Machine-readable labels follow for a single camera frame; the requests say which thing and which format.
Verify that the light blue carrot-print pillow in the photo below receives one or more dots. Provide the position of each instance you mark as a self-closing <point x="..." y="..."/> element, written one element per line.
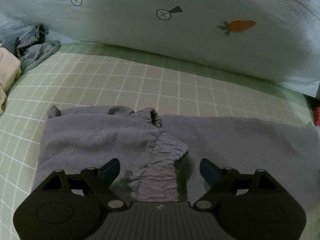
<point x="276" y="40"/>

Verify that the blue plaid shirt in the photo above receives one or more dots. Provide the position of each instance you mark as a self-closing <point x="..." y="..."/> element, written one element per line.
<point x="35" y="36"/>

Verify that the beige garment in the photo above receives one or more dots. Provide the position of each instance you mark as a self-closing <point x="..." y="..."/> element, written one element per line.
<point x="10" y="71"/>

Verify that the grey fleece pants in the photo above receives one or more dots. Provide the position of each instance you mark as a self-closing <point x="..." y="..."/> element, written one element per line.
<point x="160" y="154"/>

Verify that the blue-grey garment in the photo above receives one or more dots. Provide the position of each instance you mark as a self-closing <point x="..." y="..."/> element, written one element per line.
<point x="38" y="53"/>

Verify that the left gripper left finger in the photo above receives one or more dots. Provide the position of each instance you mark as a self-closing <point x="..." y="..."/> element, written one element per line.
<point x="97" y="185"/>

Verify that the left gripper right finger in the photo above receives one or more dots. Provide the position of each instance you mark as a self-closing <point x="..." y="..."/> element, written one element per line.
<point x="222" y="185"/>

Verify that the red knitted cloth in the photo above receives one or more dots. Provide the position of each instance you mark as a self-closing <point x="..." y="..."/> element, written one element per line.
<point x="316" y="116"/>

